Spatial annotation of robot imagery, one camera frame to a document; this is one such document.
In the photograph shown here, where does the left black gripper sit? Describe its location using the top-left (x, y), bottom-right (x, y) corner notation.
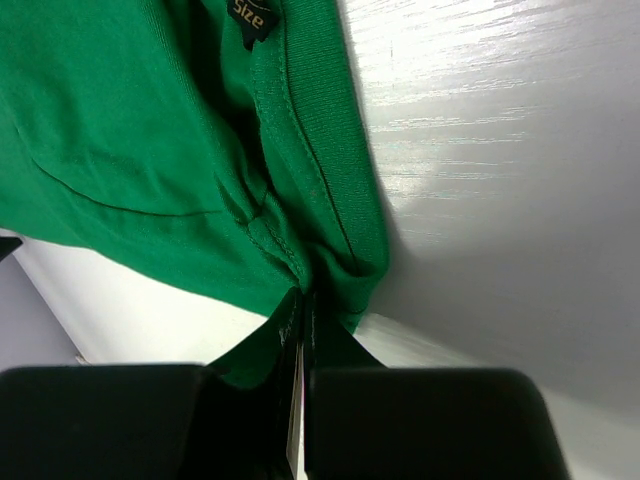
top-left (0, 236), bottom-right (23, 260)

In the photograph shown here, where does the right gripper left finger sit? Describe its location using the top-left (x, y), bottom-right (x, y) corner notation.
top-left (1, 289), bottom-right (303, 479)

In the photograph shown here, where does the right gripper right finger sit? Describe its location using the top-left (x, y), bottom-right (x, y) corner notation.
top-left (303, 297), bottom-right (570, 479)

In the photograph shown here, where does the green t shirt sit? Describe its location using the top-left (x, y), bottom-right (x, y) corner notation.
top-left (1, 1), bottom-right (389, 386)

